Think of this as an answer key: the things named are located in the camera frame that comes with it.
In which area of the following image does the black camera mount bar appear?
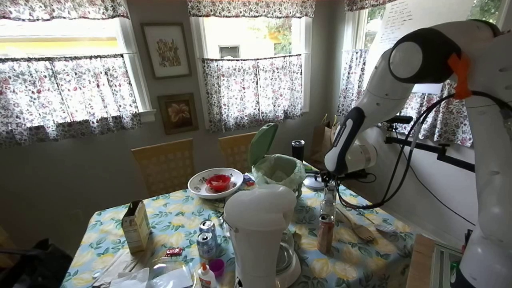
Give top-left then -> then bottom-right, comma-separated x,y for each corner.
382,135 -> 476,174

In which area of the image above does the black stereo camera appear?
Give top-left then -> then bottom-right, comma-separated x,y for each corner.
385,116 -> 415,127

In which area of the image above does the silver pot lid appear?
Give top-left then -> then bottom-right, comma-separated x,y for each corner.
302,174 -> 326,193

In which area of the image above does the purple cup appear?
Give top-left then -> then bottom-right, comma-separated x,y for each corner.
206,258 -> 227,281

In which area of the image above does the white written board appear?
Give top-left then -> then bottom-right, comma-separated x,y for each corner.
366,0 -> 476,57

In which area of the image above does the wooden chair back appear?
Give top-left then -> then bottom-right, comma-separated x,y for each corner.
129,137 -> 196,199

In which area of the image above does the clear plastic water bottle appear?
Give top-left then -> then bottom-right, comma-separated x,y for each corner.
318,188 -> 339,220

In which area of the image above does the green bin lid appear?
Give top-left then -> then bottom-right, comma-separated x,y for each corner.
247,122 -> 279,167

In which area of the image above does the clear plastic bag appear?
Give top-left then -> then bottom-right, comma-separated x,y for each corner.
92,250 -> 195,288

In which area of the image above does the floral cafe curtain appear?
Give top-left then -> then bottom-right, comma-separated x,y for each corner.
337,47 -> 475,150
201,54 -> 307,134
0,54 -> 143,145

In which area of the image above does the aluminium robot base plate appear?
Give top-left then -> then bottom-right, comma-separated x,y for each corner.
430,244 -> 465,288

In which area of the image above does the red food piece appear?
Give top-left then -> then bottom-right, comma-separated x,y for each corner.
206,174 -> 233,194

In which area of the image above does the dark framed flower picture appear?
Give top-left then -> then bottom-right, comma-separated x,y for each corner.
156,94 -> 199,137

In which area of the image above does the white framed flower picture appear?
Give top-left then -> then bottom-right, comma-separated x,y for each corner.
140,22 -> 191,81

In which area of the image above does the glass coffee carafe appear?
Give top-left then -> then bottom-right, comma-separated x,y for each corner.
273,241 -> 295,276

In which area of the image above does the white glue bottle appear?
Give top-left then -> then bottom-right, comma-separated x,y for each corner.
196,262 -> 219,288

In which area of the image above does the black bag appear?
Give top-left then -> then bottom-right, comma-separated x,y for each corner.
0,239 -> 73,288

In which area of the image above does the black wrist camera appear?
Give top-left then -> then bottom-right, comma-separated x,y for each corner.
343,169 -> 371,185

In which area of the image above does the yellow floral tablecloth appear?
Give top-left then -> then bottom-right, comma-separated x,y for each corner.
59,174 -> 417,288

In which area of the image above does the floral window valance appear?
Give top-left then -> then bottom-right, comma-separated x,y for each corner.
0,0 -> 131,23
343,0 -> 396,14
185,0 -> 316,20

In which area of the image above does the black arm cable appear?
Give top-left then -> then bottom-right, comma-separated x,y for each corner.
337,94 -> 465,212

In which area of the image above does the white plate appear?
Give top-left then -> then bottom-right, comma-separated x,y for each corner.
185,166 -> 246,202

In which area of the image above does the brown spice bottle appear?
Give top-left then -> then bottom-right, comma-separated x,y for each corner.
316,214 -> 335,257

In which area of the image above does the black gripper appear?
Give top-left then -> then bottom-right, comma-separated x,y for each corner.
318,169 -> 348,199

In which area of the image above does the yellow lattice chair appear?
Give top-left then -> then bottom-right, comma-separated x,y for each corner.
215,132 -> 257,174

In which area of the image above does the black cup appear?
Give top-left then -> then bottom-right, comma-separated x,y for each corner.
289,138 -> 307,162

